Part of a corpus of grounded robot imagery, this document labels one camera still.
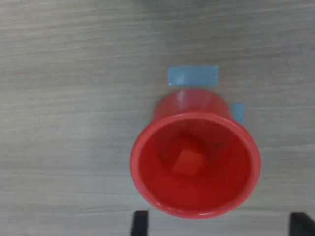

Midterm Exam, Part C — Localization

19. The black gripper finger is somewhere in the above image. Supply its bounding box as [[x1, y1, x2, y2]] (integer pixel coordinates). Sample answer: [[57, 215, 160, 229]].
[[130, 210, 149, 236], [289, 212, 315, 236]]

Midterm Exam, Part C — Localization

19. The red cube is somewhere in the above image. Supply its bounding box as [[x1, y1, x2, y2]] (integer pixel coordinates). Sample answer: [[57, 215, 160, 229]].
[[171, 149, 203, 177]]

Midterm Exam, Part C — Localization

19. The red plastic cup bin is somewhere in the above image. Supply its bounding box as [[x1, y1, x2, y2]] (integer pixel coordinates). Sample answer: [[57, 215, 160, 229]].
[[129, 88, 261, 220]]

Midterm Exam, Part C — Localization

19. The grey-blue tape piece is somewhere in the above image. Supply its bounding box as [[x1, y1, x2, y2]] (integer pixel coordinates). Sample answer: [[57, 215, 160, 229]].
[[168, 65, 219, 86], [230, 103, 245, 125]]

